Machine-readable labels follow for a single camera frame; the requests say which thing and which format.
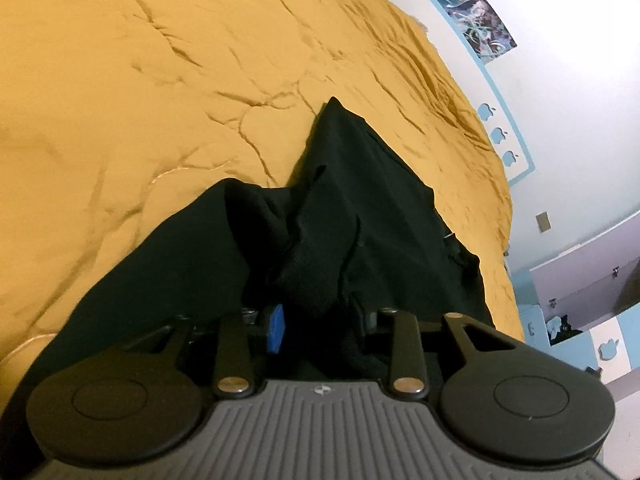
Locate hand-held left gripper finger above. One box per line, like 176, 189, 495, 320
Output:
352, 294, 524, 402

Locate black garment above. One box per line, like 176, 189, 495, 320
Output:
5, 96, 497, 411

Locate dark clothes in chest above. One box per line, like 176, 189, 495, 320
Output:
545, 314, 585, 347

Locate blue and white storage chest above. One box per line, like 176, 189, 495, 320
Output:
514, 212, 640, 387

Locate blue and white headboard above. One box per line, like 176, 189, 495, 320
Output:
357, 0, 537, 189

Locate yellow bed blanket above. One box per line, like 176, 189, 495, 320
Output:
0, 0, 526, 411

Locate wall poster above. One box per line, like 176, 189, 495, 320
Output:
400, 0, 519, 66

